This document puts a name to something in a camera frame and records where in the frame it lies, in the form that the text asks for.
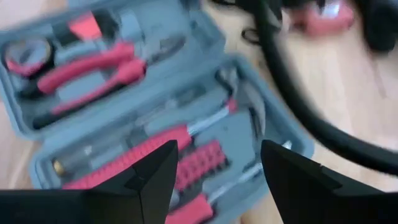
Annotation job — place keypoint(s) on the clear tester screwdriver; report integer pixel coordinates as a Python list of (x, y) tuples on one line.
[(90, 155)]

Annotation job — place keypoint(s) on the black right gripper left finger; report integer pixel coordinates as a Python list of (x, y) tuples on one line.
[(155, 180)]

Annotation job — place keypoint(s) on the grey plastic tool case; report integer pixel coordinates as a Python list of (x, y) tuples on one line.
[(155, 77)]

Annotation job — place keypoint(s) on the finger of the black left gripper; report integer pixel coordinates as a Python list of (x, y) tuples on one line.
[(379, 25)]

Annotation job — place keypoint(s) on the short pink tool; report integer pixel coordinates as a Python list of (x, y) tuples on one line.
[(199, 161)]

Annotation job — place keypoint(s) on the black tape roll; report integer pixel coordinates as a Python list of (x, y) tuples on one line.
[(18, 68)]

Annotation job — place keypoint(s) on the pink round tape measure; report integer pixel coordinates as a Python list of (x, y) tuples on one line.
[(320, 18)]

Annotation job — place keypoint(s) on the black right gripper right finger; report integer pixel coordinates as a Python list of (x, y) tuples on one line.
[(295, 183)]

